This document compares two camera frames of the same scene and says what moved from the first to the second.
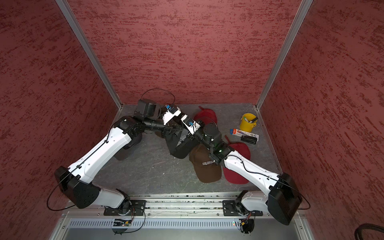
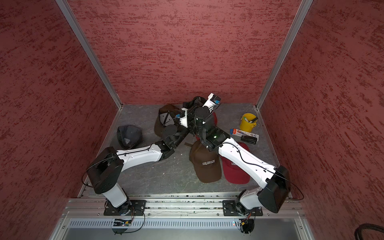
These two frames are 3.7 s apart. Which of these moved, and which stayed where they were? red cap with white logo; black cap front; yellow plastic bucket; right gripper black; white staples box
Moved: black cap front; right gripper black
Stayed: white staples box; red cap with white logo; yellow plastic bucket
